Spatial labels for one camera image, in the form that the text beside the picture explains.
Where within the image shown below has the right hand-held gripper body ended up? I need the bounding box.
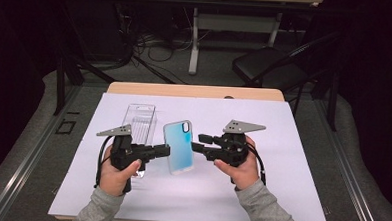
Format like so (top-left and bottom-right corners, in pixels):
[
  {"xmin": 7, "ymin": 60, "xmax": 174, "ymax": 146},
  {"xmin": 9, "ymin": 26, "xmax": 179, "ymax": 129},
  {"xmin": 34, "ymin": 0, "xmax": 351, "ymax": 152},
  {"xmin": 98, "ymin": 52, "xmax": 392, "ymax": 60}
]
[{"xmin": 201, "ymin": 118, "xmax": 268, "ymax": 171}]

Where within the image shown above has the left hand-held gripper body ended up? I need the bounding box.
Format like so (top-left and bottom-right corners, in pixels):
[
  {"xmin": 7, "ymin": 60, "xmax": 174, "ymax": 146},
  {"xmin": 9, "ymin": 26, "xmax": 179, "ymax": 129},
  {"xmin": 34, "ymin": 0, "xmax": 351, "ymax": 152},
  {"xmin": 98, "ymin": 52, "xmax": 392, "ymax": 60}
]
[{"xmin": 94, "ymin": 122, "xmax": 156, "ymax": 173}]

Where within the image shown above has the translucent phone case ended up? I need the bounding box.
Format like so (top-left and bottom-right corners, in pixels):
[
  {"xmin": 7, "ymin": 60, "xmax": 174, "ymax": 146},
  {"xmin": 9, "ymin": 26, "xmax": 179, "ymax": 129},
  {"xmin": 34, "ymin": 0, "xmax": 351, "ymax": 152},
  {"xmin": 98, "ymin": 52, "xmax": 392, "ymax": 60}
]
[{"xmin": 160, "ymin": 118, "xmax": 197, "ymax": 176}]

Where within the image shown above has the clear plastic box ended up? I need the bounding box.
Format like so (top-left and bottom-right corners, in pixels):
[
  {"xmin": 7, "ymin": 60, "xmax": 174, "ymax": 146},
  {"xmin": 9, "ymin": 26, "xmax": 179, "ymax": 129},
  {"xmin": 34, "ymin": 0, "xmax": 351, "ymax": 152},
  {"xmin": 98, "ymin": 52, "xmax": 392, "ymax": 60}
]
[{"xmin": 119, "ymin": 102, "xmax": 158, "ymax": 180}]

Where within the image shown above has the person's right hand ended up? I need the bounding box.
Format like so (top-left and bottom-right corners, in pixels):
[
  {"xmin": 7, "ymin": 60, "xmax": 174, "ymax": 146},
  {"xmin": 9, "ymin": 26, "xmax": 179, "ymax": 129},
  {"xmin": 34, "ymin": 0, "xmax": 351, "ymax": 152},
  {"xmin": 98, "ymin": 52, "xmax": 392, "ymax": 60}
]
[{"xmin": 213, "ymin": 133, "xmax": 262, "ymax": 191}]

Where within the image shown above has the person's left hand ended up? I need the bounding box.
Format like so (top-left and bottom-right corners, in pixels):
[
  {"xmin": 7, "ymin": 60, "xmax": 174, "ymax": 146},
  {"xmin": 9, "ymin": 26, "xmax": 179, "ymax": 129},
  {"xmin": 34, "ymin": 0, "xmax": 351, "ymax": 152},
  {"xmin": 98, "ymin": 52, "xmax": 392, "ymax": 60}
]
[{"xmin": 98, "ymin": 144, "xmax": 143, "ymax": 198}]

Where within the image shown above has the wooden table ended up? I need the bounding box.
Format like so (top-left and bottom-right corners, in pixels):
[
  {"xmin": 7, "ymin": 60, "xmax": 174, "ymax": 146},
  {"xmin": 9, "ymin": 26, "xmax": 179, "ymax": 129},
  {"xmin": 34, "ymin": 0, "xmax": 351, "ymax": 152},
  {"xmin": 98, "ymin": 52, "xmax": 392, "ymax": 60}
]
[{"xmin": 54, "ymin": 79, "xmax": 333, "ymax": 221}]

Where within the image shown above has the white table board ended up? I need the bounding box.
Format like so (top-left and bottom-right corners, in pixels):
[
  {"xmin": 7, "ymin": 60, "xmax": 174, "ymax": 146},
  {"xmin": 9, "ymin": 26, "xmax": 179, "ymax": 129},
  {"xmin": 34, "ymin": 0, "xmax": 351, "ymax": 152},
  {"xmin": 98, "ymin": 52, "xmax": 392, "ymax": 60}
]
[{"xmin": 47, "ymin": 89, "xmax": 334, "ymax": 221}]

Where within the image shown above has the black folding chair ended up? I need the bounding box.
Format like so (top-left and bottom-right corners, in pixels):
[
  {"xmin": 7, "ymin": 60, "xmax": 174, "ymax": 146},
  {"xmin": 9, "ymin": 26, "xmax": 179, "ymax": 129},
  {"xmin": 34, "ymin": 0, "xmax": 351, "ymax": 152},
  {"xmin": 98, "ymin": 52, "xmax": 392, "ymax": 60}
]
[{"xmin": 229, "ymin": 26, "xmax": 342, "ymax": 120}]

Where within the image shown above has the black metal stand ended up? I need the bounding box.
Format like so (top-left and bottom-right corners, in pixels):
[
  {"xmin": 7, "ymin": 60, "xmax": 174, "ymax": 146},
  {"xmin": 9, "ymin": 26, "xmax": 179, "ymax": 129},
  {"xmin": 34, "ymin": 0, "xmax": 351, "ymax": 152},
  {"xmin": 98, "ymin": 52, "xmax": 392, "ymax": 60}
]
[
  {"xmin": 52, "ymin": 55, "xmax": 119, "ymax": 119},
  {"xmin": 326, "ymin": 70, "xmax": 340, "ymax": 133}
]

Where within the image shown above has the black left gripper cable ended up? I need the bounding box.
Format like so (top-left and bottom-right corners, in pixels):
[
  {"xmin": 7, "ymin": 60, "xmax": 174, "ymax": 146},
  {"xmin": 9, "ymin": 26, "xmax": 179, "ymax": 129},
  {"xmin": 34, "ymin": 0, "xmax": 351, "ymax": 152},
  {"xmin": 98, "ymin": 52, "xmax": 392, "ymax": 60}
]
[{"xmin": 93, "ymin": 134, "xmax": 115, "ymax": 190}]

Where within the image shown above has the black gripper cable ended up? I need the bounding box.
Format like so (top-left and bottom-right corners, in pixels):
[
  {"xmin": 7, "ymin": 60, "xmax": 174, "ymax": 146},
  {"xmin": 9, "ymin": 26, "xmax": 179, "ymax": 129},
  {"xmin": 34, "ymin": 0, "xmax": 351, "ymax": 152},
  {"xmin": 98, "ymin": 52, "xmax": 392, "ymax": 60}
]
[
  {"xmin": 93, "ymin": 134, "xmax": 115, "ymax": 190},
  {"xmin": 245, "ymin": 142, "xmax": 270, "ymax": 187}
]

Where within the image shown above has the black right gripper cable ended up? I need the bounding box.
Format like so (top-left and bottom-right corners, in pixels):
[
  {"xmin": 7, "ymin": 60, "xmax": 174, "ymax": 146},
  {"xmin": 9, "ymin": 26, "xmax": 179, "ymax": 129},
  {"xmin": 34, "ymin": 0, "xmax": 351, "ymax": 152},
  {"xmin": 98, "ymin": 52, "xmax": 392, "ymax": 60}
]
[{"xmin": 245, "ymin": 142, "xmax": 270, "ymax": 187}]

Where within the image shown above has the aluminium floor rail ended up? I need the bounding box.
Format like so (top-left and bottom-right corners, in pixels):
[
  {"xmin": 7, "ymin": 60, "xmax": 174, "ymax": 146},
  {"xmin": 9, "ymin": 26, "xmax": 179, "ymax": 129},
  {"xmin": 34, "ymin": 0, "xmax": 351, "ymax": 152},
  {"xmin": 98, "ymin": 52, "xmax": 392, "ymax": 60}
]
[
  {"xmin": 0, "ymin": 81, "xmax": 83, "ymax": 221},
  {"xmin": 308, "ymin": 99, "xmax": 390, "ymax": 221}
]

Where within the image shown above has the bundle of floor cables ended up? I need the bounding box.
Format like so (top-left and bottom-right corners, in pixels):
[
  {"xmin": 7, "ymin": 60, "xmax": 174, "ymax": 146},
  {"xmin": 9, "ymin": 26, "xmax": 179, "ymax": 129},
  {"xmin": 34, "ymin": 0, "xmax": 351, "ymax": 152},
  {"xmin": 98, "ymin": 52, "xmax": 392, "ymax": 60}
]
[{"xmin": 113, "ymin": 3, "xmax": 216, "ymax": 87}]

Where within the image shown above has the white frame desk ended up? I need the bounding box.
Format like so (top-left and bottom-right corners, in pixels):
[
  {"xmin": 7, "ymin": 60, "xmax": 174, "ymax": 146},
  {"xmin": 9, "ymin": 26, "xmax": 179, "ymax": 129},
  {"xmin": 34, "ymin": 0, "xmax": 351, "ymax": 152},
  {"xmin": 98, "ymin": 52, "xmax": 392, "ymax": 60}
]
[{"xmin": 169, "ymin": 0, "xmax": 324, "ymax": 81}]

